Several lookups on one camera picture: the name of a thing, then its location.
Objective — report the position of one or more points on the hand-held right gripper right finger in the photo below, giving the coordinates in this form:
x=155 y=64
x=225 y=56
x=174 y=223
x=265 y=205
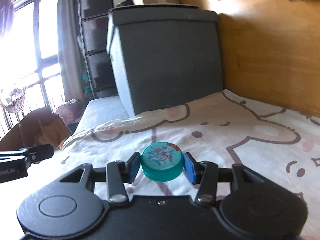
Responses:
x=190 y=170

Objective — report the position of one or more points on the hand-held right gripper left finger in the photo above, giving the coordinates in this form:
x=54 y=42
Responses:
x=134 y=167

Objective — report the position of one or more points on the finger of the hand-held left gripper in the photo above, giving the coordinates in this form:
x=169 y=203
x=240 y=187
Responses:
x=37 y=152

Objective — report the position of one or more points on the teal bottle cap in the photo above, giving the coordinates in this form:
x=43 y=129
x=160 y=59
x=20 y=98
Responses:
x=160 y=160

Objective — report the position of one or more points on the black tray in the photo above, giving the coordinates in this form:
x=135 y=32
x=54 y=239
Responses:
x=72 y=127

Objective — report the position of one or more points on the white printed blanket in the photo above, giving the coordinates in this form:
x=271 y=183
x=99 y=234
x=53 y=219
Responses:
x=237 y=142

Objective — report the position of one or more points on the pink cloth bundle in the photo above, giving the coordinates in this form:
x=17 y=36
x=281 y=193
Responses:
x=72 y=110

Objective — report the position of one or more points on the hanging net basket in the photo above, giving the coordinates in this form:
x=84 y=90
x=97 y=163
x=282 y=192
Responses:
x=12 y=98

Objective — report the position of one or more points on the grey bench cushion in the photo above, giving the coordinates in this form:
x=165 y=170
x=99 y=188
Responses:
x=102 y=112

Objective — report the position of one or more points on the black balcony railing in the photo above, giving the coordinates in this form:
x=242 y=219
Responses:
x=51 y=77

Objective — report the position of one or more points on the beige curtain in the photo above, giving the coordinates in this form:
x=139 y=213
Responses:
x=68 y=55

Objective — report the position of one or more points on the grey fabric storage box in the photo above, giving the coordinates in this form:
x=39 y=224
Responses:
x=170 y=67

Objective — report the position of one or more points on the black drawer rack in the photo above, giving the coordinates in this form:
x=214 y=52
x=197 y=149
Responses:
x=97 y=35

